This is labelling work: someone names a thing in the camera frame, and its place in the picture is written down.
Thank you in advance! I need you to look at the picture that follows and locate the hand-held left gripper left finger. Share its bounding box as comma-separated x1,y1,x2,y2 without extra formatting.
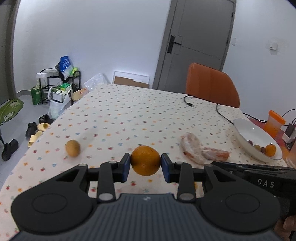
54,153,131,202

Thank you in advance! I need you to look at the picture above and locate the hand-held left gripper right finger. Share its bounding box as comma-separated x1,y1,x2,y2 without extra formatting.
161,153,234,202

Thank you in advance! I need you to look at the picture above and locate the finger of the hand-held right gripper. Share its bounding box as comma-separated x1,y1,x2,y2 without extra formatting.
228,169,286,175
209,161,296,172

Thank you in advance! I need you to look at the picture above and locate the large orange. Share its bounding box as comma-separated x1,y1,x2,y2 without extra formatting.
131,145,162,176

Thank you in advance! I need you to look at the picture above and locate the small tangerine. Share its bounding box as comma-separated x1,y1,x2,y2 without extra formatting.
265,144,277,157

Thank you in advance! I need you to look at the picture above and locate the white plate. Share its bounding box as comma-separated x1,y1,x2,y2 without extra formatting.
233,118,283,163

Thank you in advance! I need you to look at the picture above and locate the person's right hand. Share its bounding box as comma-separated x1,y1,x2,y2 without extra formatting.
273,214,296,241

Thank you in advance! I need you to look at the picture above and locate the orange lidded cup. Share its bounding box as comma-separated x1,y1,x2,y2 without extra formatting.
264,110,286,138

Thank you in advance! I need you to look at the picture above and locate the black charger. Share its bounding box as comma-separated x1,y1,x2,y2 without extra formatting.
285,124,296,139

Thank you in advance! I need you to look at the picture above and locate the orange chair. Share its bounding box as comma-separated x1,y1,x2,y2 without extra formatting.
186,62,241,108

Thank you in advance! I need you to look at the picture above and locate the cardboard sheet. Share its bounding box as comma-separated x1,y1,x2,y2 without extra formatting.
114,76,149,88

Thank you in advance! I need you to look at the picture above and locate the clear plastic bag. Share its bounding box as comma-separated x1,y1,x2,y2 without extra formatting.
84,72,110,92

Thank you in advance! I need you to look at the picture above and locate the white plastic bag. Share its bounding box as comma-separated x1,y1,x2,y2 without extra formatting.
47,89,73,120

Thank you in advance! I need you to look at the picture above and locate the white board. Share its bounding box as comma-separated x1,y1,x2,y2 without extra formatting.
113,71,150,88

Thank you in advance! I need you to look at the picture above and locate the black slipper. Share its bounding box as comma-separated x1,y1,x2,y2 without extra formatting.
38,114,55,125

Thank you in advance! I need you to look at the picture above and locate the black shoe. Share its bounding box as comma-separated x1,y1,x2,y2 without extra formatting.
1,139,19,161
25,122,38,137

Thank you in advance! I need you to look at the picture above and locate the black shoe rack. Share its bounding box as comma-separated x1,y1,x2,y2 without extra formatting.
39,69,81,105

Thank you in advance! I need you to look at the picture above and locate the blue bag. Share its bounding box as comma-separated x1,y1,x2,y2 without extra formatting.
59,56,71,73

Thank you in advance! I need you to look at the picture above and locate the long white box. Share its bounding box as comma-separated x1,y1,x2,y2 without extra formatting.
36,70,58,79

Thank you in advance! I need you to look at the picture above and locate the grey side door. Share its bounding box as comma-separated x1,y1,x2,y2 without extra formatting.
0,0,22,109

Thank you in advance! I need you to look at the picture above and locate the black charger cable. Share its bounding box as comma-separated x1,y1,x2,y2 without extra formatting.
279,109,296,121

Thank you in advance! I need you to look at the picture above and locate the black USB cable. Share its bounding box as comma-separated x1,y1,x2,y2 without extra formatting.
184,95,208,107

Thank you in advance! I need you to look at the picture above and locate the black door handle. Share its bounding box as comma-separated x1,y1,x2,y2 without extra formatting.
167,35,183,55

